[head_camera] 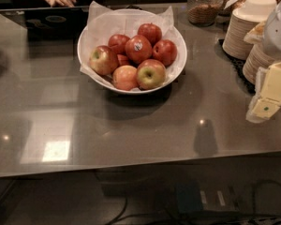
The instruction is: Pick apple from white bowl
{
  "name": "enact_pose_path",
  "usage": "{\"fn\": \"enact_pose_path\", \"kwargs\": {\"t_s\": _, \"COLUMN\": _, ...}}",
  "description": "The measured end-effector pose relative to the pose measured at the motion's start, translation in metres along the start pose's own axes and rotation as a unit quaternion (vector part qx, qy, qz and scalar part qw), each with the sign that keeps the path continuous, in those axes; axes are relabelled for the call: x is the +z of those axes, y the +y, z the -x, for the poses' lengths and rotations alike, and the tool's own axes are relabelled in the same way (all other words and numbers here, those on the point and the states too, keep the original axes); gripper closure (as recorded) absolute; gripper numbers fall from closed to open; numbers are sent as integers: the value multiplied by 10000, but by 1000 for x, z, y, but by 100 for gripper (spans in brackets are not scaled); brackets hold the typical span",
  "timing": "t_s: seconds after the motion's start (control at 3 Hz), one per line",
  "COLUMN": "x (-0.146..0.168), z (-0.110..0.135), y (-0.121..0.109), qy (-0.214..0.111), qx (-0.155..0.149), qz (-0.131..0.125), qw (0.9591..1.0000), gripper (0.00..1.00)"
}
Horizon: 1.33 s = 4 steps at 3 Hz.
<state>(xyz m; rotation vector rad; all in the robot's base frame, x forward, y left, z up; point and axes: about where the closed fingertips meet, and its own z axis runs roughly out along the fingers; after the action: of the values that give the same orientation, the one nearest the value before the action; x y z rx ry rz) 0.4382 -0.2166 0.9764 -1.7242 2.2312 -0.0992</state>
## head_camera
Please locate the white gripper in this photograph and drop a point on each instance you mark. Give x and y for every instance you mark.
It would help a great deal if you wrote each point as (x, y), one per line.
(278, 32)

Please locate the red apple right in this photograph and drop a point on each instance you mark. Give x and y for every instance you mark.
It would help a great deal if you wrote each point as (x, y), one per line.
(165, 51)

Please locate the green red apple front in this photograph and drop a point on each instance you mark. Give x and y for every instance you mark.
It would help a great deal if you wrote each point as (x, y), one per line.
(151, 74)

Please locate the red apple top back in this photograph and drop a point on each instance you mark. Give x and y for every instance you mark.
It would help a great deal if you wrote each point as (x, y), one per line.
(151, 31)

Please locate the red apple with sticker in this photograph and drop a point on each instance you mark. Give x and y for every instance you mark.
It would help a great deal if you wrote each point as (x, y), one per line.
(138, 49)

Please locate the pale orange apple front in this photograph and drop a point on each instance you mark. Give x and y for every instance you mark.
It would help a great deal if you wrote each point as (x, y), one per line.
(124, 78)

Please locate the small red apple middle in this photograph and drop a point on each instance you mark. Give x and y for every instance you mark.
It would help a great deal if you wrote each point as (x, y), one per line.
(123, 60)

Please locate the red apple back left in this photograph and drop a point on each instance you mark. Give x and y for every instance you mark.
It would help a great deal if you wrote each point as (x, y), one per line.
(118, 42)

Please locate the red yellow apple left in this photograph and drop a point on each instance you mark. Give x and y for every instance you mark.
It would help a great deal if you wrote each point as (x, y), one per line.
(103, 60)

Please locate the white bowl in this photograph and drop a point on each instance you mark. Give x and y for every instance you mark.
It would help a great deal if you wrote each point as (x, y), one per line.
(174, 70)

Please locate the person's left hand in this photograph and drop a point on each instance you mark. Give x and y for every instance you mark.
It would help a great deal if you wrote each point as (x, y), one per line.
(62, 3)

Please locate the front stack paper plates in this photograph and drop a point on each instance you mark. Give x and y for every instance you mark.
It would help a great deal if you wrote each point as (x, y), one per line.
(255, 60)

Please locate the black rubber mat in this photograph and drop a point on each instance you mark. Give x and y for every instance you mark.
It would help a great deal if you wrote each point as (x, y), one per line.
(237, 65)

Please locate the tall stack paper plates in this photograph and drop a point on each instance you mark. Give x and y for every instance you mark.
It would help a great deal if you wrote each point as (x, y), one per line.
(239, 25)

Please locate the white paper bowls stack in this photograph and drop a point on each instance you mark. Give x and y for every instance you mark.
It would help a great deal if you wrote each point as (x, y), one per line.
(255, 10)

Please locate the glass jar with granola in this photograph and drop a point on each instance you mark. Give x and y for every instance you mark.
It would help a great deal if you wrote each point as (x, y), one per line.
(203, 12)

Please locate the blue box under table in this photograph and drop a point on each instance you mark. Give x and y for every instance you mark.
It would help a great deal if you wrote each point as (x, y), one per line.
(188, 198)

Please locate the white paper liner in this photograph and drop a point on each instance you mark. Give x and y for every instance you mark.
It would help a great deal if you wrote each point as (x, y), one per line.
(103, 23)

